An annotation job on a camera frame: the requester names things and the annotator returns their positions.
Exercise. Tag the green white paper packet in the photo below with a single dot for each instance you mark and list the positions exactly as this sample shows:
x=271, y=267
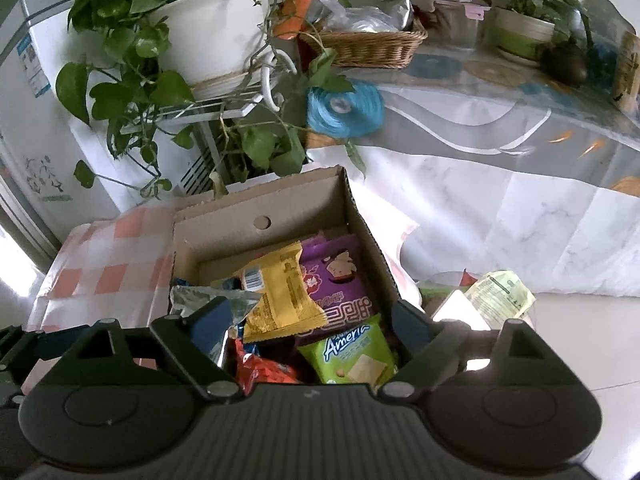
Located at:
x=500, y=295

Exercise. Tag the clear plastic bag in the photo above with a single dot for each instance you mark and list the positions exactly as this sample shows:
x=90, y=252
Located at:
x=339, y=16

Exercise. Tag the white printed cardboard box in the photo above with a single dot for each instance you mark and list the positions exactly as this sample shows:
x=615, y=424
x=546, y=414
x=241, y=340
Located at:
x=214, y=240

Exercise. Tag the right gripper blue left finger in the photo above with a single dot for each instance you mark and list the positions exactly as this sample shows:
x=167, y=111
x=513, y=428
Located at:
x=201, y=373

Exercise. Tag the silver foil snack bag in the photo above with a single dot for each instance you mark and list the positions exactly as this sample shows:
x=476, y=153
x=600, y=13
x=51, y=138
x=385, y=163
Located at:
x=212, y=316

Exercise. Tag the marble pattern table cover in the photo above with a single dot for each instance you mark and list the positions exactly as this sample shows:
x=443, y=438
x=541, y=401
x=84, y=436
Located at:
x=501, y=168

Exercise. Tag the pink checkered tablecloth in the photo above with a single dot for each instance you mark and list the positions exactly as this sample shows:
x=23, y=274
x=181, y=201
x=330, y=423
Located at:
x=117, y=269

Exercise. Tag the white refrigerator with tree print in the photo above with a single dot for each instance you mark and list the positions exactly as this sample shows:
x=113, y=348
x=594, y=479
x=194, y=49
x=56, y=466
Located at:
x=56, y=172

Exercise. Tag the green pothos plant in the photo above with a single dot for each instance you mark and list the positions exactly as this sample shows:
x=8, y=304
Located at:
x=134, y=81

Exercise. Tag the wicker basket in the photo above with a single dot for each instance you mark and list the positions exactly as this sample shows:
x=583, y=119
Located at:
x=386, y=50

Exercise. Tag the white metal plant rack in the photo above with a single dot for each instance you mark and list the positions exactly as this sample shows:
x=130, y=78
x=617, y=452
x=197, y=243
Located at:
x=187, y=135

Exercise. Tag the blue ribbon spool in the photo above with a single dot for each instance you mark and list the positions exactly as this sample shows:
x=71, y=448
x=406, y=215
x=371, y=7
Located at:
x=346, y=115

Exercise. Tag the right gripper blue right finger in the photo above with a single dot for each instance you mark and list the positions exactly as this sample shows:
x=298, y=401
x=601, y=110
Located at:
x=431, y=352

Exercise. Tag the purple snack bag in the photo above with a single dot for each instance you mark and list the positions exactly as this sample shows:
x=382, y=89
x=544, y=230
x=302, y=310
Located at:
x=334, y=278

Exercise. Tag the blue foil snack bag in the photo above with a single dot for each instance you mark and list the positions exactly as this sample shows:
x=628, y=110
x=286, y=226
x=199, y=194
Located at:
x=232, y=283

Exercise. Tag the green ceramic plant pot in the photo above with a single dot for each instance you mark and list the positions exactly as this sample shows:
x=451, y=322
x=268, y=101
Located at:
x=520, y=38

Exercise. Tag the yellow snack packet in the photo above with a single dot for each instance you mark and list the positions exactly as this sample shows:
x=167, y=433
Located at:
x=285, y=307

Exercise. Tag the green cracker bag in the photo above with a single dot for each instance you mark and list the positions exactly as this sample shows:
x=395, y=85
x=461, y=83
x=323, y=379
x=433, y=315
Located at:
x=360, y=355

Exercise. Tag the red snack bag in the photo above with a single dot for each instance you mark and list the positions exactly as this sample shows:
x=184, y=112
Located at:
x=249, y=369

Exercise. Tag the glass jar with label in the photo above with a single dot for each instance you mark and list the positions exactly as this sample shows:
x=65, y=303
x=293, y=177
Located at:
x=625, y=92

